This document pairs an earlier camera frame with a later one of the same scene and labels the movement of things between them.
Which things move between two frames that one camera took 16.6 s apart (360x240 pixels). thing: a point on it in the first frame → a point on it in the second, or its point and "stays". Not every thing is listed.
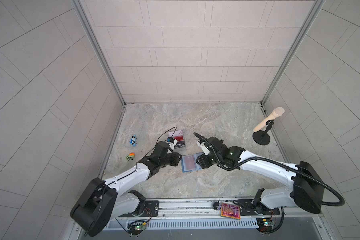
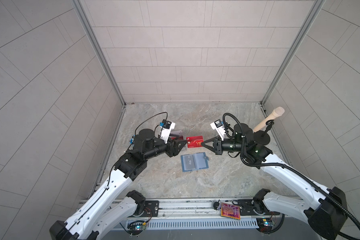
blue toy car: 133,140 stays
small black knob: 216,204 stays
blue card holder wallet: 189,163 stays
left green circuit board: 136,230 stays
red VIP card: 190,163 → 195,141
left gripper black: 174,157 → 171,151
